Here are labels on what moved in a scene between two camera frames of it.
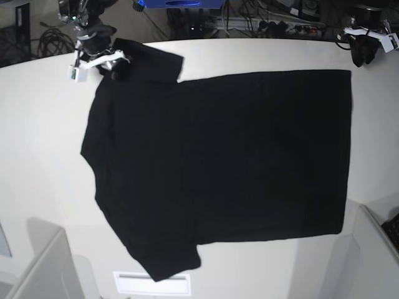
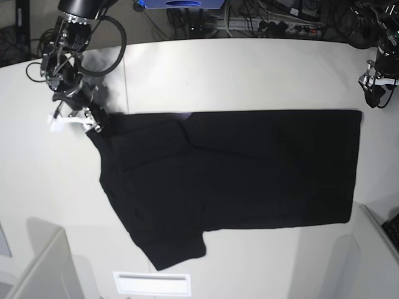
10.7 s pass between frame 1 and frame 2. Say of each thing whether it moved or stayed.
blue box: stayed
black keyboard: stayed
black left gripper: moved
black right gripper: moved
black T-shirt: moved
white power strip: stayed
